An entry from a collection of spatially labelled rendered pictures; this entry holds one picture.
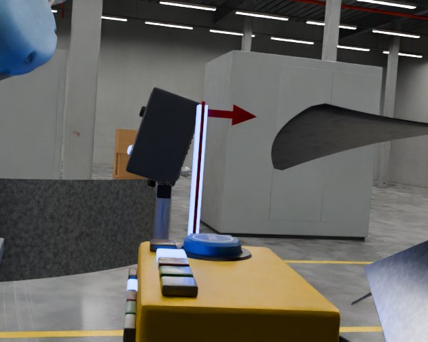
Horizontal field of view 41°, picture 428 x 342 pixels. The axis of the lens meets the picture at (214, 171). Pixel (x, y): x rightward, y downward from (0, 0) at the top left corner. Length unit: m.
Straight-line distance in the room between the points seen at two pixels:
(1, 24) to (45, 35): 0.07
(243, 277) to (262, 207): 6.68
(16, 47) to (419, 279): 0.52
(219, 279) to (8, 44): 0.42
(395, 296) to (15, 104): 6.11
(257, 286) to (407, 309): 0.40
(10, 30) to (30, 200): 1.72
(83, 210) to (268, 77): 4.84
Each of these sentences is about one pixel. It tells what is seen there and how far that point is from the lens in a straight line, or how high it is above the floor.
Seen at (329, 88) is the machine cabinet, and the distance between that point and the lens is 7.31.
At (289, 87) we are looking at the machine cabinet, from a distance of 7.08.
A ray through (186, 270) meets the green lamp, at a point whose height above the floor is 1.08.
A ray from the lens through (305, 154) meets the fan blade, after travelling 0.75.
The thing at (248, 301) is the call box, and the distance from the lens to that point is 0.29.
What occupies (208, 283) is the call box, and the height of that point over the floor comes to 1.07.
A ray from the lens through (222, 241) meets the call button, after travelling 0.39.
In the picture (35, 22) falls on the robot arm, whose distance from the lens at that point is 0.70.
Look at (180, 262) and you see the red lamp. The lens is 0.33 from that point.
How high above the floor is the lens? 1.15
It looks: 3 degrees down
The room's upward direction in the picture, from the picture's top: 4 degrees clockwise
